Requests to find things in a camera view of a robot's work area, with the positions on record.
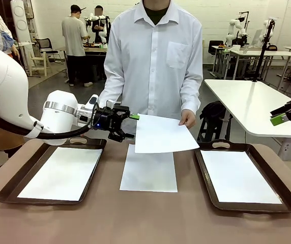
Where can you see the large white table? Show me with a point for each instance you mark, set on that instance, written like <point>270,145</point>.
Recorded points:
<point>257,106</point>

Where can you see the black step stool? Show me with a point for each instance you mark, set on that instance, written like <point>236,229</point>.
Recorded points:
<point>211,130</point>

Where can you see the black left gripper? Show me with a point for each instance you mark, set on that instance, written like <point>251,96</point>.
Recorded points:
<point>107,119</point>

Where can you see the small white side table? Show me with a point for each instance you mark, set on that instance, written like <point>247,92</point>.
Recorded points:
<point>26,43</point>

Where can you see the wood-top background table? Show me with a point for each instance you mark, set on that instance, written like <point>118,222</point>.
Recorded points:
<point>94,49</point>

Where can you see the person's right hand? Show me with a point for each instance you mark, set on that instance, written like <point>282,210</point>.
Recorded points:
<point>83,135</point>

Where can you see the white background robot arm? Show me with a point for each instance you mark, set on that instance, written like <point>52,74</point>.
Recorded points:
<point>265,25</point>
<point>230,33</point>

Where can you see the person's left forearm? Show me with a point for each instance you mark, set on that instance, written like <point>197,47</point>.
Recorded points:
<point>192,99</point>

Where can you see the person's left hand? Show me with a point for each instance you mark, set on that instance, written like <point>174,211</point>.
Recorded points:
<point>188,119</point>

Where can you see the white A4 paper sheet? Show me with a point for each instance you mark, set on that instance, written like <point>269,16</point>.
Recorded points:
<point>237,178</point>
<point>160,134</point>
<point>59,172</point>
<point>145,175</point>

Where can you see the long white desk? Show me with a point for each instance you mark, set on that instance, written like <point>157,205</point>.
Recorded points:
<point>275,53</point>

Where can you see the black camera pole stand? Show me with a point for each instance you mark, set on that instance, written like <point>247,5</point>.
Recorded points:
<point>262,56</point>

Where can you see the brown plastic serving tray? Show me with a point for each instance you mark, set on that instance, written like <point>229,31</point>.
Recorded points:
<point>249,148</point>
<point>28,170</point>

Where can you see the white background humanoid robot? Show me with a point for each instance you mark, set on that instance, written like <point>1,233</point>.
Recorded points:
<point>106,28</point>

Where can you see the patterned paper cup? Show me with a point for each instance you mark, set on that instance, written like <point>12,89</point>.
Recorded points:
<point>245,49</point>

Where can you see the white tower air conditioner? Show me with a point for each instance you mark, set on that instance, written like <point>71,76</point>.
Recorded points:
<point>21,23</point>

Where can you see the person's right forearm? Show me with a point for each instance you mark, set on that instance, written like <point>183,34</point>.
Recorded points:
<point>110,91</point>

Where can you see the man in grey t-shirt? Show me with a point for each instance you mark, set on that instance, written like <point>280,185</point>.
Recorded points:
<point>73,33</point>

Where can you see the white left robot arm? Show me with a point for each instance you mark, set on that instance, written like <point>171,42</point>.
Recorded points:
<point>3,89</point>

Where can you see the person in white shirt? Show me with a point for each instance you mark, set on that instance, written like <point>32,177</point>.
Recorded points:
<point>155,63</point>

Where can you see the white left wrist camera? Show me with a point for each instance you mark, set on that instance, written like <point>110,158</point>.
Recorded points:
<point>93,99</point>

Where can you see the black bag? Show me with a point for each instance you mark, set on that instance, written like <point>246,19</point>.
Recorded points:
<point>213,109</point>

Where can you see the black mesh office chair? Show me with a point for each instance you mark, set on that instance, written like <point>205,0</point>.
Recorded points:
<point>43,44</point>

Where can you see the white wooden chair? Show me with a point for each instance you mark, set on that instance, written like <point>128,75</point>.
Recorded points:
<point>40,63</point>

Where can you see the person in black shirt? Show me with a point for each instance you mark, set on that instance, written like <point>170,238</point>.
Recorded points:
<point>98,30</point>

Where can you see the black desk chair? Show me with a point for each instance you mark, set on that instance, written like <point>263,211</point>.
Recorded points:
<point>215,45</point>

